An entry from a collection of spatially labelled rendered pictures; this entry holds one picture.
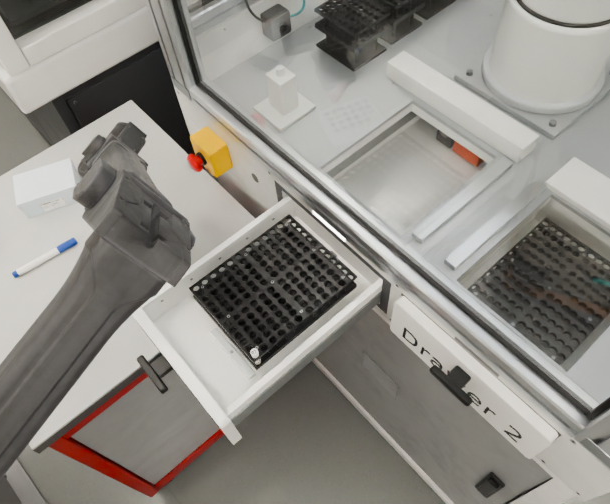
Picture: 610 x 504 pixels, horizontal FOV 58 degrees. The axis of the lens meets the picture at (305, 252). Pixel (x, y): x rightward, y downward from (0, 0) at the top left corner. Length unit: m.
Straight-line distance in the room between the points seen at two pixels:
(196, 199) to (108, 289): 0.80
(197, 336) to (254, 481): 0.84
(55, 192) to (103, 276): 0.86
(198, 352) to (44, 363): 0.53
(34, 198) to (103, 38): 0.44
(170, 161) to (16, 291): 0.43
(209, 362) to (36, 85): 0.82
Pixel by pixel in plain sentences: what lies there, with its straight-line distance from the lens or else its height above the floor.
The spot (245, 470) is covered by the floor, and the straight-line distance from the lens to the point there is 1.75.
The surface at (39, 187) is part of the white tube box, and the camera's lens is 1.31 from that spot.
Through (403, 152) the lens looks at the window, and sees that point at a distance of 0.68.
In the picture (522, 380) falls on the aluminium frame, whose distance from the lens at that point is 0.80.
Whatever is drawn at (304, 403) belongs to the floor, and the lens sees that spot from 1.78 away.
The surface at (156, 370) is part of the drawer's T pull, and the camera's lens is 0.89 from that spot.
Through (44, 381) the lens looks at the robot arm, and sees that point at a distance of 0.46.
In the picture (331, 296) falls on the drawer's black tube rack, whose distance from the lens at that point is 0.90.
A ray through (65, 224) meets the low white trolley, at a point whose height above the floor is 0.76.
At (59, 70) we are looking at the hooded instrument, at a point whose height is 0.87.
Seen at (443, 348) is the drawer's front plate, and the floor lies 0.92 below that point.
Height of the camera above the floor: 1.70
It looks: 58 degrees down
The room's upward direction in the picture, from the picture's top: 7 degrees counter-clockwise
